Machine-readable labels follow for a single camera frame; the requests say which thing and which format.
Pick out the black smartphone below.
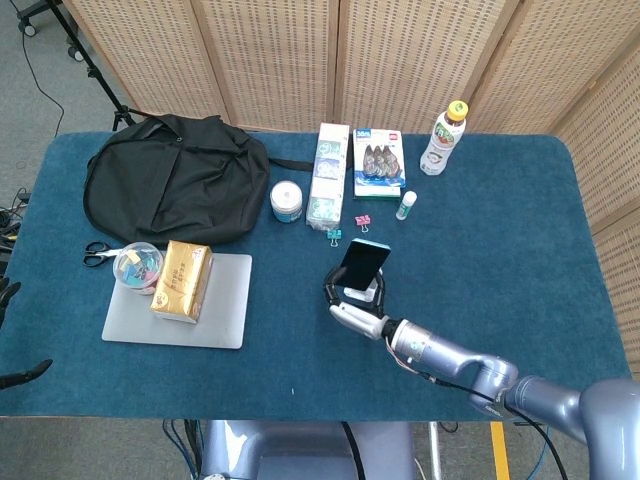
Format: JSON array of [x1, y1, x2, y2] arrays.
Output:
[[336, 238, 392, 292]]

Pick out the silver laptop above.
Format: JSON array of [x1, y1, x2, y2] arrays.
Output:
[[101, 253, 254, 350]]

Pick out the white phone stand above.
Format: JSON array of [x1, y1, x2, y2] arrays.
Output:
[[343, 269, 385, 304]]

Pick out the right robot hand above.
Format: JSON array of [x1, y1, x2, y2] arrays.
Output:
[[322, 266, 391, 341]]

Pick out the blue white product box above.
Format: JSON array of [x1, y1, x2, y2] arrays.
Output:
[[351, 127, 408, 201]]

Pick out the yellow cap drink bottle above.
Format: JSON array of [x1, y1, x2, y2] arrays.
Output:
[[418, 100, 470, 177]]

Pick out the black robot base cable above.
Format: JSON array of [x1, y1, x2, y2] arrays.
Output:
[[340, 421, 370, 480]]

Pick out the black tripod stand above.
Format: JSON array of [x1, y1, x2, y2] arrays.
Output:
[[45, 0, 151, 133]]

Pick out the black handled scissors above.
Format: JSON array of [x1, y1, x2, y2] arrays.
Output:
[[82, 241, 124, 267]]

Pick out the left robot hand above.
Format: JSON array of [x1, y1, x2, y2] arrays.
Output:
[[0, 279, 54, 391]]

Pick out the long white green box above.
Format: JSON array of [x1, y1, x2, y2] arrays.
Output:
[[304, 122, 351, 234]]

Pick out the blue cable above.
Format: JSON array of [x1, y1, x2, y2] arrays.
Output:
[[162, 420, 201, 480]]

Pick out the black floor cable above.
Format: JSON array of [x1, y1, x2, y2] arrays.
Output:
[[19, 27, 66, 139]]

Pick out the floor cable bundle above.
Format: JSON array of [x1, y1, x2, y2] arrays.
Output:
[[0, 187, 32, 281]]

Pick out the small white glue stick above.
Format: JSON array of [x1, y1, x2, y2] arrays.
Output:
[[395, 190, 418, 221]]

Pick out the black backpack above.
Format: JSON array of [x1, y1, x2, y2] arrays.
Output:
[[82, 113, 313, 247]]

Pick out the blue table mat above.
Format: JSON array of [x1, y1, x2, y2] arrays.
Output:
[[0, 130, 632, 423]]

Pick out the clear tub of clips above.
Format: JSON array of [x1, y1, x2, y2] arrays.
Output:
[[112, 241, 166, 297]]

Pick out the round white blue jar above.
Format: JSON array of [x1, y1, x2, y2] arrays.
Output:
[[270, 180, 305, 224]]

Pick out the gold tissue pack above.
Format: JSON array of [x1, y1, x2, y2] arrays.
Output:
[[149, 239, 214, 326]]

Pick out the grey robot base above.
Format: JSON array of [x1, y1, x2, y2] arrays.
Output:
[[199, 419, 418, 480]]

